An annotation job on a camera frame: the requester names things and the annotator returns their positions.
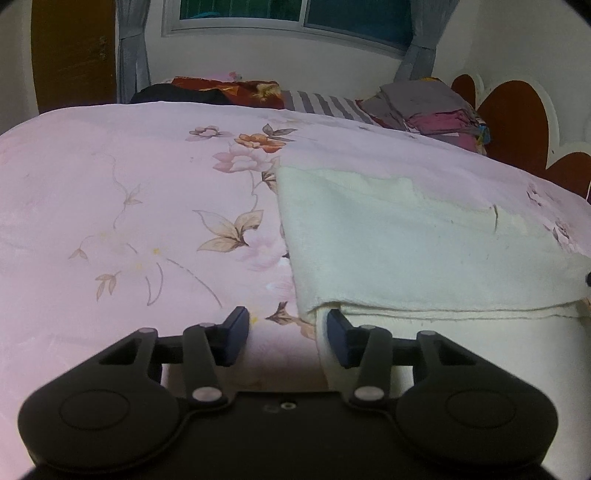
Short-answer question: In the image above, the red white headboard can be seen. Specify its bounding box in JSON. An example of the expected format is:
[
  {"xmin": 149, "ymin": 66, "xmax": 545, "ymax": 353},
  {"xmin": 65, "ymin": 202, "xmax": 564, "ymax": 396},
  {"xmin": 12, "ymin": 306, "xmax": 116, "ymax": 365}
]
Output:
[{"xmin": 450, "ymin": 72, "xmax": 591, "ymax": 204}]

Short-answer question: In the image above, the black garment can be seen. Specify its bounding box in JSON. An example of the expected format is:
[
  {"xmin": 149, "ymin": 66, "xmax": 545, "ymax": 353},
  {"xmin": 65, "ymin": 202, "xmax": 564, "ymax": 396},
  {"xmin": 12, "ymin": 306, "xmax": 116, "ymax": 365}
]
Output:
[{"xmin": 129, "ymin": 83, "xmax": 232, "ymax": 105}]

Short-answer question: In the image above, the striped grey white pillow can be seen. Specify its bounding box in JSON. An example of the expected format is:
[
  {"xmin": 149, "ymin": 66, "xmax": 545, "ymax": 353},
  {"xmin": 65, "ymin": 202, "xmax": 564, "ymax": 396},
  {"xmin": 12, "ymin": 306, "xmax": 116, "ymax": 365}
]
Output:
[{"xmin": 281, "ymin": 90, "xmax": 377, "ymax": 125}]

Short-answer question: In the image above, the stack of folded clothes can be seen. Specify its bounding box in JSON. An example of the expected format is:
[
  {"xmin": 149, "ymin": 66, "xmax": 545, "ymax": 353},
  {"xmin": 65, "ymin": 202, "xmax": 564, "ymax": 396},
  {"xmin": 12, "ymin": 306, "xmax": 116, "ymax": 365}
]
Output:
[{"xmin": 358, "ymin": 77, "xmax": 490, "ymax": 155}]

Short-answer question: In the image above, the red orange blanket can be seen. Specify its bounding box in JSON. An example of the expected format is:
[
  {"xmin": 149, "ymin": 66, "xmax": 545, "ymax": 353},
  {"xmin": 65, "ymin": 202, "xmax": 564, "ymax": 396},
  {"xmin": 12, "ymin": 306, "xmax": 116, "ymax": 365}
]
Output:
[{"xmin": 171, "ymin": 76, "xmax": 284, "ymax": 110}]

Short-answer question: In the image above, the grey curtain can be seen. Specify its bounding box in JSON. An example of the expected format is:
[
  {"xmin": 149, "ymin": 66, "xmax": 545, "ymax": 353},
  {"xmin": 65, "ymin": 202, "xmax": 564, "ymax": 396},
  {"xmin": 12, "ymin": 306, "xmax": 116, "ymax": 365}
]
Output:
[
  {"xmin": 115, "ymin": 0, "xmax": 150, "ymax": 103},
  {"xmin": 394, "ymin": 0, "xmax": 459, "ymax": 82}
]

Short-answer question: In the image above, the left grey curtain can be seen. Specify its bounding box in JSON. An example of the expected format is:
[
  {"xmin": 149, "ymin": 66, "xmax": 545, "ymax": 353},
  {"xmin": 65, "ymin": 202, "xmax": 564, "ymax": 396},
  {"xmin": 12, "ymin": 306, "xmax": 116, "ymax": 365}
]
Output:
[{"xmin": 115, "ymin": 0, "xmax": 150, "ymax": 103}]

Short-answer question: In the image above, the window with green glass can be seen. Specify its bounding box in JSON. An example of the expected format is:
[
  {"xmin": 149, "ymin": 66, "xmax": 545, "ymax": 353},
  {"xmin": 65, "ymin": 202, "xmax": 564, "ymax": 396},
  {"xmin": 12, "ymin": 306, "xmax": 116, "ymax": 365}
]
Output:
[{"xmin": 162, "ymin": 0, "xmax": 413, "ymax": 52}]

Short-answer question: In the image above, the brown wooden door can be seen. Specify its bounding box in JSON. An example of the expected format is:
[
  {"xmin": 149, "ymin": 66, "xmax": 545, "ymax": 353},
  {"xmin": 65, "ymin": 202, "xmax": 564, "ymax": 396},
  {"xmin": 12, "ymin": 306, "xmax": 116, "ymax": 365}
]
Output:
[{"xmin": 31, "ymin": 0, "xmax": 116, "ymax": 113}]

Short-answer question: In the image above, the pink floral bed sheet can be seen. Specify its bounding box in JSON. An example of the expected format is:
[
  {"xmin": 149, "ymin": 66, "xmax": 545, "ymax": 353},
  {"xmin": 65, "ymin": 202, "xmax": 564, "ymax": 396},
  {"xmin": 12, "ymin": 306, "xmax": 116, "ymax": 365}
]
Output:
[{"xmin": 1, "ymin": 102, "xmax": 590, "ymax": 479}]

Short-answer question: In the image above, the right grey curtain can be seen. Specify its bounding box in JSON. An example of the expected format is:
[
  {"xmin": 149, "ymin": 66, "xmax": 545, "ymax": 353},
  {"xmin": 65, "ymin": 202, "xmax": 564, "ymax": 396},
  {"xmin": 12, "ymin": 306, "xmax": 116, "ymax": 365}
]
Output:
[{"xmin": 394, "ymin": 0, "xmax": 459, "ymax": 82}]

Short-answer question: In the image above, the cream white cloth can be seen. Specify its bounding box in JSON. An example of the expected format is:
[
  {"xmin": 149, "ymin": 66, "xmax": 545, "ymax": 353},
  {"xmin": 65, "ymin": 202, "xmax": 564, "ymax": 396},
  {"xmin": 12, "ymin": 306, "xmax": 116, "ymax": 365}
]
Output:
[{"xmin": 274, "ymin": 165, "xmax": 591, "ymax": 407}]

